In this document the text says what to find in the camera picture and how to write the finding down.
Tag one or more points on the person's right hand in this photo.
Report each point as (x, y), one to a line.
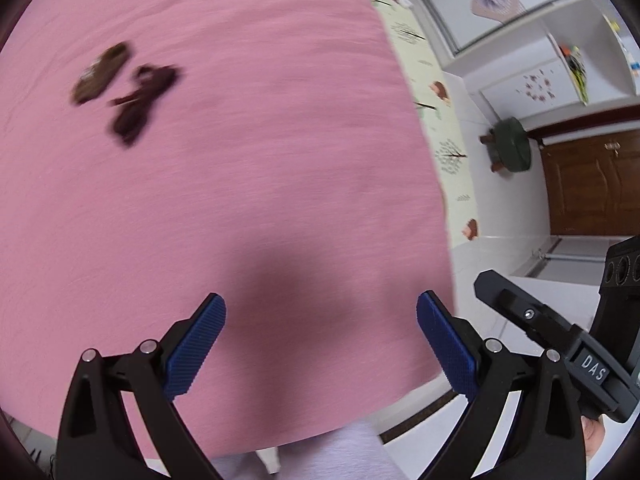
(592, 435)

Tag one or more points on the dark brown knit scarf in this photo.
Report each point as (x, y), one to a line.
(135, 110)

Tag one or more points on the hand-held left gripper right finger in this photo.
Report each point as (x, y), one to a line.
(447, 345)

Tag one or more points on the person's light purple trousers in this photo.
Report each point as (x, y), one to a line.
(340, 455)

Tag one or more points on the pale printed floor mat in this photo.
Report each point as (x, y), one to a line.
(430, 60)

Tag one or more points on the white cabinet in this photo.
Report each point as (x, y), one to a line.
(575, 15)

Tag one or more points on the green round stool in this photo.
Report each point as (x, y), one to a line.
(512, 142)

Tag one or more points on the brown wooden door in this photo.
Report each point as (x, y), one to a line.
(590, 185)

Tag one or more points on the colourful hanging toy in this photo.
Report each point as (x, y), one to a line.
(577, 72)

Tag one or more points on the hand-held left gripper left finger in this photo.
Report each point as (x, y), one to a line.
(197, 350)

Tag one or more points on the pink blanket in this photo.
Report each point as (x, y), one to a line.
(275, 160)

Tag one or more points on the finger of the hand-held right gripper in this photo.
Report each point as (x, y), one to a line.
(525, 312)

